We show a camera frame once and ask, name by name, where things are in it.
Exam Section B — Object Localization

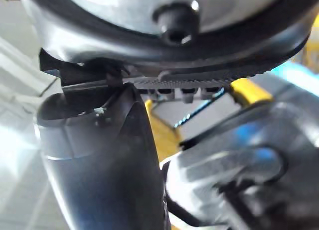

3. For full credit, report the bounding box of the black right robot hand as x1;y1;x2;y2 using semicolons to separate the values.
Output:
19;0;319;230

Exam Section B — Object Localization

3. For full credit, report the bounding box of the yellow metal shelf frame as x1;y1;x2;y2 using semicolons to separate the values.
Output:
144;23;319;166

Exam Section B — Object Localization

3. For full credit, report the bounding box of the grey shelf board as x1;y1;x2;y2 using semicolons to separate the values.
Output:
153;89;241;142

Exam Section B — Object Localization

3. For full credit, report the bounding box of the silver robot leg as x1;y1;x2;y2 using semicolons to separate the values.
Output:
161;73;319;230

